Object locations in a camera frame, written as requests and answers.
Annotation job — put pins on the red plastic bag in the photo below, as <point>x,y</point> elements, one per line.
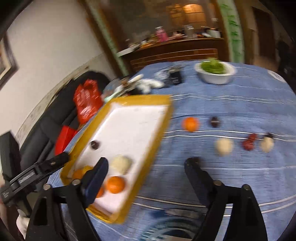
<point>88,101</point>

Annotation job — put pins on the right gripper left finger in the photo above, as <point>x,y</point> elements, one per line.
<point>92,181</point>

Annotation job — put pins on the yellow cardboard tray box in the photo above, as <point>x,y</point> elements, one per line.
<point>127,131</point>

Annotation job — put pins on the white glove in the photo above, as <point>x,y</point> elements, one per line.
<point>146,85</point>

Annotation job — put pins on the pink bottle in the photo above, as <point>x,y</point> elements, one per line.
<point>161,34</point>

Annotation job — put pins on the wooden sideboard counter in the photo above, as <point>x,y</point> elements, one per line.
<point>177,50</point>

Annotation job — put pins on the red jujube date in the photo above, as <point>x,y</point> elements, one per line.
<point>252,137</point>
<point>248,145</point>

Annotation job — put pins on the black sofa chair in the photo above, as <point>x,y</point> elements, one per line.
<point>40,143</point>

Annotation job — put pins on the white bowl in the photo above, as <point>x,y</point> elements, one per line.
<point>217,79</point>

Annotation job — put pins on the white corn piece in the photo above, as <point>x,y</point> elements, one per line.
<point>121,164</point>
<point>224,146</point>
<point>267,144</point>

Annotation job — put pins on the silver kettle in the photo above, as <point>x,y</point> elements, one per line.
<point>189,31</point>

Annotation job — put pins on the small orange far left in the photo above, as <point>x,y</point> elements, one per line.
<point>190,124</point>

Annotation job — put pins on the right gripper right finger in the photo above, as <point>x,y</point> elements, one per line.
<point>199,179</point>

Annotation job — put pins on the black box device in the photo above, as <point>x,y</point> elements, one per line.
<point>175,76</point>

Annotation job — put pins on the green lettuce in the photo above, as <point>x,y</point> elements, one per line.
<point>213,66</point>

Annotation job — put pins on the blue plaid tablecloth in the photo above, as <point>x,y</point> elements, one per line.
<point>243,132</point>

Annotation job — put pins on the large orange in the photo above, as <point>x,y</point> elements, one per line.
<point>100,192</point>

